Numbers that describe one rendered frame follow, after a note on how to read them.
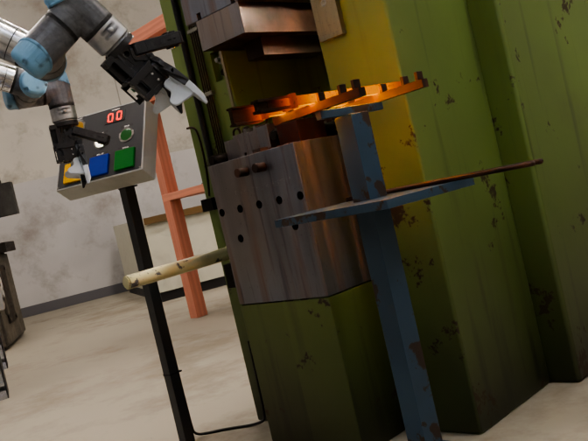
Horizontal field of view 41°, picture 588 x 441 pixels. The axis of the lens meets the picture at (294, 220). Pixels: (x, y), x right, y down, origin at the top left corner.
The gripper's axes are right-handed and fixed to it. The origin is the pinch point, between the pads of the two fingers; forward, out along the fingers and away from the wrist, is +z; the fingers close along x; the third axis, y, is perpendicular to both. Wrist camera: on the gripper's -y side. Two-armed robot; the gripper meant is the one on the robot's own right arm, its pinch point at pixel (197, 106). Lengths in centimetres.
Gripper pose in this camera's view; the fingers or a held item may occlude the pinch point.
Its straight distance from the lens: 166.2
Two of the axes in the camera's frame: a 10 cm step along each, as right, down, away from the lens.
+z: 6.9, 6.4, 3.5
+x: 4.6, -0.1, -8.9
